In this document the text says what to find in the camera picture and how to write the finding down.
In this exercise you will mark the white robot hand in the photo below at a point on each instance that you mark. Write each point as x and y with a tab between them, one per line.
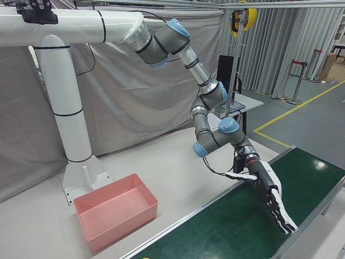
270	186

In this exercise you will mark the UR5e robot arm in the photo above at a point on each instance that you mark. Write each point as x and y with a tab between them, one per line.
200	73

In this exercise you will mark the pink plastic basket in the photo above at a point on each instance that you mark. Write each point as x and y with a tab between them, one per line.
116	213

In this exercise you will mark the green conveyor belt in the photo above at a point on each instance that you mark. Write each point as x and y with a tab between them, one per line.
242	221

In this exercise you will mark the flat white box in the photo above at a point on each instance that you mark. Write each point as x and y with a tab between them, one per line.
214	122

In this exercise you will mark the open laptop on side table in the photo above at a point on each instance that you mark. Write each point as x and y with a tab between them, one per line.
237	106

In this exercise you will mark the white side table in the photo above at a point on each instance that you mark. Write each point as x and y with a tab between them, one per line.
250	101

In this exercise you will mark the black monitor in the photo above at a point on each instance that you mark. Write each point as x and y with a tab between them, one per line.
223	73

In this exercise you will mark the brown cardboard box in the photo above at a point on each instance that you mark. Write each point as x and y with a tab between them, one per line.
327	67

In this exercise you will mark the grey pleated curtain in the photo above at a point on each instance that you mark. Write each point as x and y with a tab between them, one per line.
283	48

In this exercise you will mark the grey cloth backdrop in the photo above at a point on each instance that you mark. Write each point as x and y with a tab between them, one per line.
121	94

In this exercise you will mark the white robot torso column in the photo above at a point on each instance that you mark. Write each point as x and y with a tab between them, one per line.
67	94

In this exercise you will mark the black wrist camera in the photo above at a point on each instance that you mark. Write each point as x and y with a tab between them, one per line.
238	164

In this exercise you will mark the silver stanchion post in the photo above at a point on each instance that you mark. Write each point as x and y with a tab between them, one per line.
317	64
297	81

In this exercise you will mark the aluminium post with hooks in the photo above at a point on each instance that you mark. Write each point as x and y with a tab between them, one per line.
234	70

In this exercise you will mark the aluminium frame beam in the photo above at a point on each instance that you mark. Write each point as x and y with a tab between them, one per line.
188	3

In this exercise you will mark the black head camera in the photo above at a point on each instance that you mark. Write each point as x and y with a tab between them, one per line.
37	13

